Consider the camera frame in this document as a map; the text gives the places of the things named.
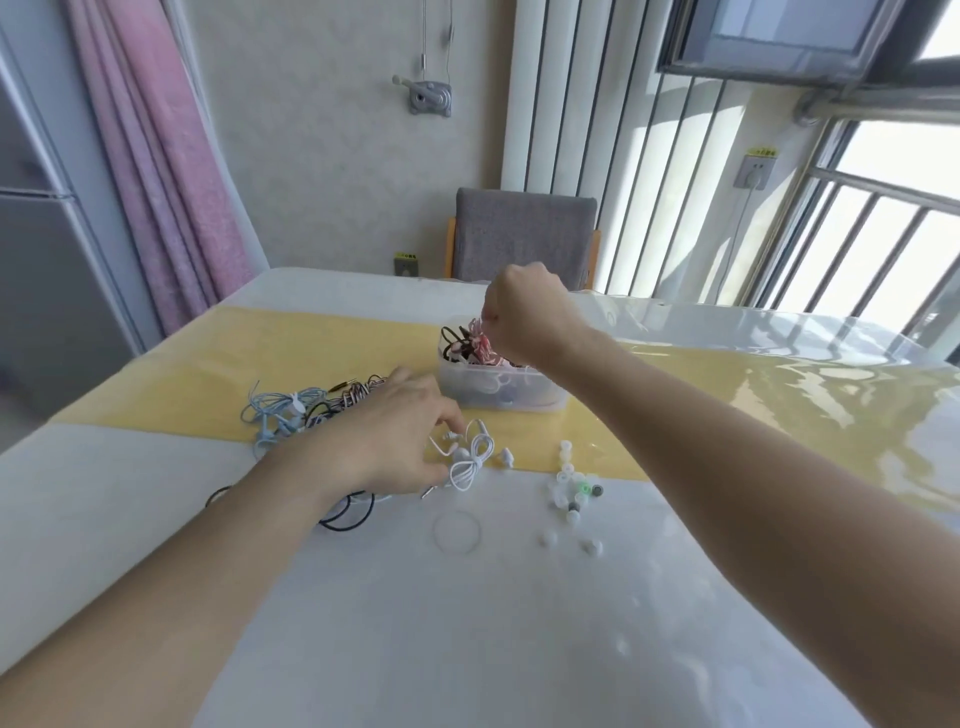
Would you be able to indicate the person's right hand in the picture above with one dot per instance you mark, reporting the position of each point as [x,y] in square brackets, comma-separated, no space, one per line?
[532,311]

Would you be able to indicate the person's left hand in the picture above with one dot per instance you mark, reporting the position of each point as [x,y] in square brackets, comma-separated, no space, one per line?
[390,435]

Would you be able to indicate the person's right fingers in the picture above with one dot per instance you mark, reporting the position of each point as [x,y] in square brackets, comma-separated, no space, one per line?
[495,319]

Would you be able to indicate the person's left thumb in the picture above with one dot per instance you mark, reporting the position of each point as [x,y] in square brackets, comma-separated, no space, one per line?
[427,477]

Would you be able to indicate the person's right forearm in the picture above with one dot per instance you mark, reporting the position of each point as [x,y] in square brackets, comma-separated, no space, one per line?
[757,487]

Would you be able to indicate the person's left forearm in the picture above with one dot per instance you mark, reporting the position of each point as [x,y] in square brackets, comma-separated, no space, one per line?
[157,592]

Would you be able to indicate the black earphones in container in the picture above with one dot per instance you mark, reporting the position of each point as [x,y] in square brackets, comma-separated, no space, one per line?
[454,346]

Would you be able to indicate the clear plastic container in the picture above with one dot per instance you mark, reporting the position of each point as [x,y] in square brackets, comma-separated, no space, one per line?
[510,390]

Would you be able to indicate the white earbud piece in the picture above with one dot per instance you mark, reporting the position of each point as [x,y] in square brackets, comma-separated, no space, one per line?
[507,456]

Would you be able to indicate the grey upholstered chair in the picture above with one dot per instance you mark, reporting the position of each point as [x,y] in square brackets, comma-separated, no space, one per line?
[525,236]

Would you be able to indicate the pile of clear ear tips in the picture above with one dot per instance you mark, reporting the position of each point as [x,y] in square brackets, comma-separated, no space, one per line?
[570,487]

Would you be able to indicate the green ear tip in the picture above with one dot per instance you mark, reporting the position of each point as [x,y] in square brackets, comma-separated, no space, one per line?
[582,492]

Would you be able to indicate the yellow table runner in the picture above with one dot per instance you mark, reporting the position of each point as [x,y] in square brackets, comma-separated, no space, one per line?
[225,360]

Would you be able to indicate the pink curtain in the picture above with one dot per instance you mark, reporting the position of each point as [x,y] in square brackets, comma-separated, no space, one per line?
[161,150]

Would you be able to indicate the metal window railing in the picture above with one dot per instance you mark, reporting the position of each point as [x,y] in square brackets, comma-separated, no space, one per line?
[862,225]

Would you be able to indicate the open window pane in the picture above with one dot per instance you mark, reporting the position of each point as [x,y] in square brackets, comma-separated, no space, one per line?
[780,34]

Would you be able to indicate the grey refrigerator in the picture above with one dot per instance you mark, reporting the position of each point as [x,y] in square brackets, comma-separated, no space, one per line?
[52,262]

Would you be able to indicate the grey low wall socket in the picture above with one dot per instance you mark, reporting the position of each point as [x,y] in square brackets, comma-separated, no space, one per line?
[406,264]

